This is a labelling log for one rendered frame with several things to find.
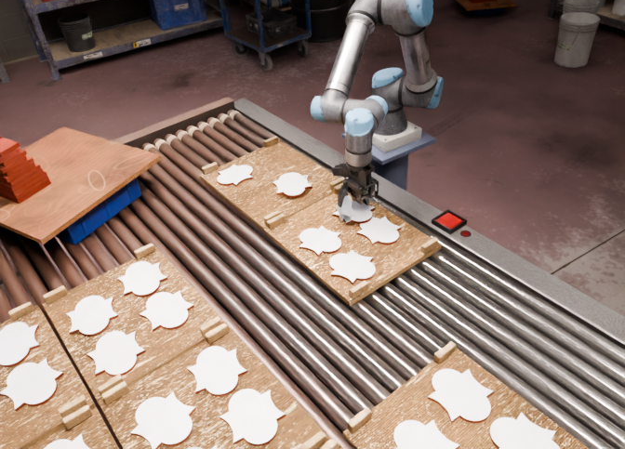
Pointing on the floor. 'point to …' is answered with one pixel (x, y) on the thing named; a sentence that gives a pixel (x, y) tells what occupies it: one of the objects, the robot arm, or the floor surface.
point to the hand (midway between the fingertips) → (353, 210)
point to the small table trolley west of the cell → (242, 38)
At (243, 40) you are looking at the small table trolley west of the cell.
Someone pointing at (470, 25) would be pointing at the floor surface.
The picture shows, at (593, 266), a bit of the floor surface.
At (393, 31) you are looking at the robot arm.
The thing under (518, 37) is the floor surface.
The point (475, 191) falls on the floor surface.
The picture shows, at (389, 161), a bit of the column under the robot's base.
